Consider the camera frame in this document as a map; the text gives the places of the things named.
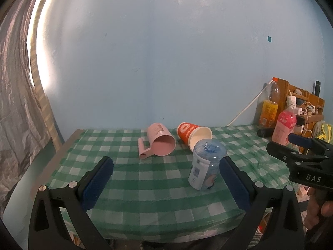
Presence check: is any pink cup with handle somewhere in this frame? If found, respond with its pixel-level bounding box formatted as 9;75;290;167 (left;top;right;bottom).
138;122;177;160

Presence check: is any yellow-green cloth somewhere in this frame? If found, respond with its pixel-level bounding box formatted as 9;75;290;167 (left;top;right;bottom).
313;121;333;144

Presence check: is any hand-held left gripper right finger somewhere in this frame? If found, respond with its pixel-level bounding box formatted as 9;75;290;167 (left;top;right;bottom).
220;156;305;250

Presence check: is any grey curtain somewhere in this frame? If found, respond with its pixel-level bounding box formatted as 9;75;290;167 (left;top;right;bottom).
0;0;54;215

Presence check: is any green checked tablecloth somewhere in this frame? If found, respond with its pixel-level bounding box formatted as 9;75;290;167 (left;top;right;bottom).
43;124;309;242

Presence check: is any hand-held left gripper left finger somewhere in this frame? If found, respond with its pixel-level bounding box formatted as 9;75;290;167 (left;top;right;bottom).
28;156;114;250

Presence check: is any person's right hand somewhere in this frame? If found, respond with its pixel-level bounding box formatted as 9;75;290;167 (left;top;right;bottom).
304;187;333;231

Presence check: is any wooden desk rack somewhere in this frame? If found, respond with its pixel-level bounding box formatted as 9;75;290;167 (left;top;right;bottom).
272;79;326;155

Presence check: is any clear plastic bottle white label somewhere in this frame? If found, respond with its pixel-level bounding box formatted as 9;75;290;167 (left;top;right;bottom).
188;139;226;190

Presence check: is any pink drink bottle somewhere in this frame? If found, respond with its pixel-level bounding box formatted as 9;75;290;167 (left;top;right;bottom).
271;101;297;146

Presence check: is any orange juice bottle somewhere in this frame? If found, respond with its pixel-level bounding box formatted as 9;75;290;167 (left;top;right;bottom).
256;77;280;136

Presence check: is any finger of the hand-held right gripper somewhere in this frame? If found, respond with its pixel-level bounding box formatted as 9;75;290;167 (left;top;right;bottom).
288;133;333;159
266;142;326;168

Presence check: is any orange paper cup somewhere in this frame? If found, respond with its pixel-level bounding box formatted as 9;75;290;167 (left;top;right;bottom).
177;121;213;153

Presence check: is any white cable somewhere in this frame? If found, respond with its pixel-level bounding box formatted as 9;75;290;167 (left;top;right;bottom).
226;82;273;127

